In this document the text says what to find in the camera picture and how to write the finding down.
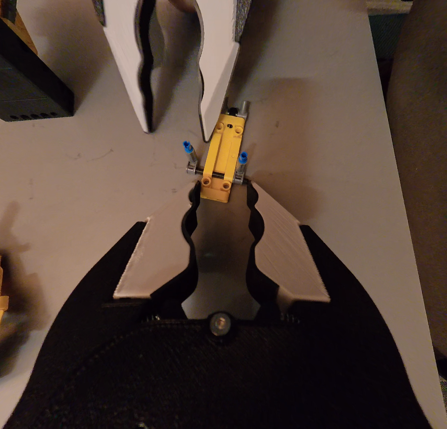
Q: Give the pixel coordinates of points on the yellow toy frame piece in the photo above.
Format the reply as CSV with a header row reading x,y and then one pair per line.
x,y
223,146

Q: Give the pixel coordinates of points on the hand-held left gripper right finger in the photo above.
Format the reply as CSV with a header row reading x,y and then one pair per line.
x,y
290,261

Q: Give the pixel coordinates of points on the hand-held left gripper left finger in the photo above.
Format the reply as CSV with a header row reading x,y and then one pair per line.
x,y
157,257

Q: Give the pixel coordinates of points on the small yellow toy assembly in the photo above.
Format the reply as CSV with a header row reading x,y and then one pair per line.
x,y
2,296

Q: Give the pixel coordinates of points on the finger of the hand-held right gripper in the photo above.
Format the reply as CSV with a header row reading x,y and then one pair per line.
x,y
218,51
122,44

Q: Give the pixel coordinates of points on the grey connector with blue pin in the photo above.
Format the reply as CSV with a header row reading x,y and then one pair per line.
x,y
192,156

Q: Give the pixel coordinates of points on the black block with yellow beams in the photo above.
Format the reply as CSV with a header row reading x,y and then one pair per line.
x,y
31,86

